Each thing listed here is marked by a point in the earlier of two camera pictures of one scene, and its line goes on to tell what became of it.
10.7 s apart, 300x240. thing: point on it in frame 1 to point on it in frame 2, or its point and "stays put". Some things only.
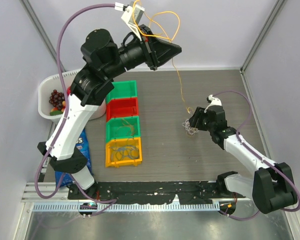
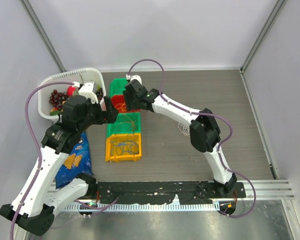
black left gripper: x=157 y=51 to x=108 y=116
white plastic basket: x=47 y=85 stays put
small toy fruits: x=55 y=111 stays put
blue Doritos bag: x=63 y=179 stays put
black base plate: x=144 y=192 stays put
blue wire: x=132 y=152 to x=126 y=143
